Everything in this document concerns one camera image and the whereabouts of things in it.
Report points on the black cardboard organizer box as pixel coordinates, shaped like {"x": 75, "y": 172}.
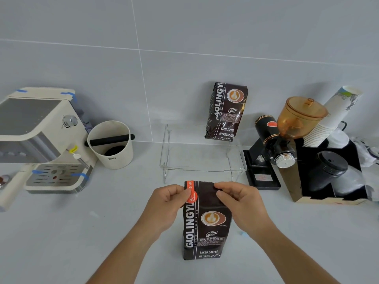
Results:
{"x": 296, "y": 183}

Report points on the crumpled plastic bag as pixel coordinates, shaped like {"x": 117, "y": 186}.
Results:
{"x": 367, "y": 156}

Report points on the cream espresso machine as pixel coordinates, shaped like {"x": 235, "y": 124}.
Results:
{"x": 44, "y": 136}

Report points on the stack of clear cup lids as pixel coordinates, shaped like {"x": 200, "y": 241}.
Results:
{"x": 351, "y": 181}

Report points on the person's right thumb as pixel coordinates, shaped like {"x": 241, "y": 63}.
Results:
{"x": 225, "y": 197}

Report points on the person's left hand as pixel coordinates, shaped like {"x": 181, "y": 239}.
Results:
{"x": 162, "y": 208}

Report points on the black grinder with amber hopper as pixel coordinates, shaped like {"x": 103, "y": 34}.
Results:
{"x": 272, "y": 144}

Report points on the person's left forearm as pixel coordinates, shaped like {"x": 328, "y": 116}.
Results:
{"x": 130, "y": 254}

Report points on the dark brown coffee bag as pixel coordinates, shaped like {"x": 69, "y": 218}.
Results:
{"x": 226, "y": 112}

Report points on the stack of white paper cups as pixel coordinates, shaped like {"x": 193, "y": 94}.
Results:
{"x": 331, "y": 121}

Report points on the stack of black cup lids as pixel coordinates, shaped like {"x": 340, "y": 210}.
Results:
{"x": 327, "y": 171}

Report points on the person's left thumb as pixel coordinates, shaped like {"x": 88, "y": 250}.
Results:
{"x": 183, "y": 199}

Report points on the cream knock box, black bar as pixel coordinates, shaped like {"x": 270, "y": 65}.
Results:
{"x": 114, "y": 150}

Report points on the person's right hand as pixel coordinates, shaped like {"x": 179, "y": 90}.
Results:
{"x": 245, "y": 208}

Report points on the clear acrylic shelf rack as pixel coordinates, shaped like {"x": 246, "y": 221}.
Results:
{"x": 204, "y": 156}

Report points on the person's right forearm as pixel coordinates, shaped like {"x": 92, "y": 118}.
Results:
{"x": 291, "y": 254}

